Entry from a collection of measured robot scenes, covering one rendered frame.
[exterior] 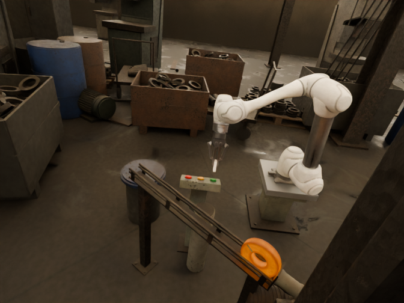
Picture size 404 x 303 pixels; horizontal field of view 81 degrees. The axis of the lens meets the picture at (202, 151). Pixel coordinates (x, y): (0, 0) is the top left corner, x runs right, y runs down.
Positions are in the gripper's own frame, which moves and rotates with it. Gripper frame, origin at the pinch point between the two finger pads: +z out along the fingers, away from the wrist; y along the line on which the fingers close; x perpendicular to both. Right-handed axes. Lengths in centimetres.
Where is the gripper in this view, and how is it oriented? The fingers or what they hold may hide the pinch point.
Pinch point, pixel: (214, 165)
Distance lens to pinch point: 142.0
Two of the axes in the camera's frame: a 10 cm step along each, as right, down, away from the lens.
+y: 9.9, 1.3, 0.3
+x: 0.0, -1.9, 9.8
